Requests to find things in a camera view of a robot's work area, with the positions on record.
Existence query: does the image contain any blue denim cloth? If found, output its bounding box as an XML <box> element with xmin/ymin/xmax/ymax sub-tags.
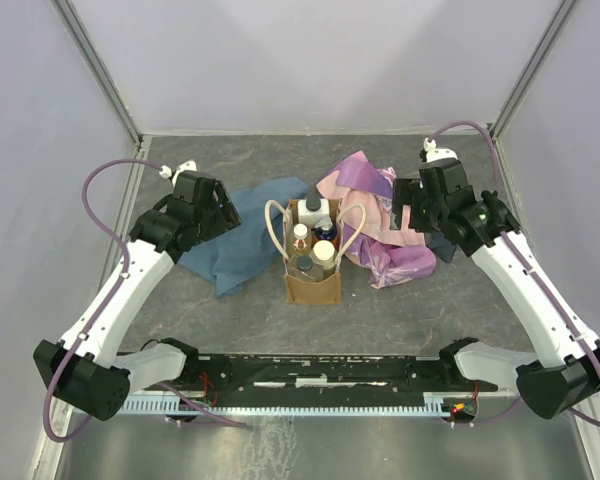
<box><xmin>178</xmin><ymin>177</ymin><xmax>308</xmax><ymax>296</ymax></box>

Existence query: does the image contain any pink purple floral cloth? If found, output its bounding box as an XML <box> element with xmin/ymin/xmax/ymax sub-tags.
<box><xmin>317</xmin><ymin>151</ymin><xmax>436</xmax><ymax>289</ymax></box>

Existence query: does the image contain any amber liquid clear bottle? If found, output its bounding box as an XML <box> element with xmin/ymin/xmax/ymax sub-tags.
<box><xmin>292</xmin><ymin>223</ymin><xmax>312</xmax><ymax>255</ymax></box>

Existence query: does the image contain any dark blue pump bottle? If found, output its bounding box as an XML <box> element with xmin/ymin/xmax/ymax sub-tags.
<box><xmin>314</xmin><ymin>216</ymin><xmax>338</xmax><ymax>243</ymax></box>

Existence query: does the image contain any white bottle grey cap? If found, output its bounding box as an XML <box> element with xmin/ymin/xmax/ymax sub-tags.
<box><xmin>297</xmin><ymin>198</ymin><xmax>330</xmax><ymax>229</ymax></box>

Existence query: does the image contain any pale green cream-cap bottle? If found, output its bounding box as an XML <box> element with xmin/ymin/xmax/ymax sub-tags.
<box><xmin>310</xmin><ymin>240</ymin><xmax>337</xmax><ymax>277</ymax></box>

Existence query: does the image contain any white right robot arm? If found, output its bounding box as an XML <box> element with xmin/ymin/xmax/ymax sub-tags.
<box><xmin>390</xmin><ymin>139</ymin><xmax>600</xmax><ymax>427</ymax></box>

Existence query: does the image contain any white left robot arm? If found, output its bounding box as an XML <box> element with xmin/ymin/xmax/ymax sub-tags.
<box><xmin>33</xmin><ymin>161</ymin><xmax>241</xmax><ymax>421</ymax></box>

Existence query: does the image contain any dark navy cloth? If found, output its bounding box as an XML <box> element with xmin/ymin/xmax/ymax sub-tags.
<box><xmin>426</xmin><ymin>232</ymin><xmax>456</xmax><ymax>263</ymax></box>

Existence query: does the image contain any clear bottle dark cap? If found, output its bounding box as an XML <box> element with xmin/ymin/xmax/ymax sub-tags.
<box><xmin>287</xmin><ymin>254</ymin><xmax>324</xmax><ymax>283</ymax></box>

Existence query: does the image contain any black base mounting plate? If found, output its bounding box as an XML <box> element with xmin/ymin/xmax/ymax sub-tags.
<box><xmin>168</xmin><ymin>354</ymin><xmax>496</xmax><ymax>406</ymax></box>

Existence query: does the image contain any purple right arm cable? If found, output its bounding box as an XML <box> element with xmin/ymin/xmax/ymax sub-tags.
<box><xmin>429</xmin><ymin>119</ymin><xmax>600</xmax><ymax>429</ymax></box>

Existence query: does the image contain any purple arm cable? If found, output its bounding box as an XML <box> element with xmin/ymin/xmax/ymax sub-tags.
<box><xmin>44</xmin><ymin>158</ymin><xmax>254</xmax><ymax>443</ymax></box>
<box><xmin>429</xmin><ymin>119</ymin><xmax>600</xmax><ymax>429</ymax></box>

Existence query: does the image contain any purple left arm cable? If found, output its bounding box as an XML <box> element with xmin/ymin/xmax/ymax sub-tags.
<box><xmin>44</xmin><ymin>158</ymin><xmax>254</xmax><ymax>443</ymax></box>

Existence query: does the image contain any light blue cable duct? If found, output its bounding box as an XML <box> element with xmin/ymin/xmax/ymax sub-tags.
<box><xmin>119</xmin><ymin>392</ymin><xmax>477</xmax><ymax>418</ymax></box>

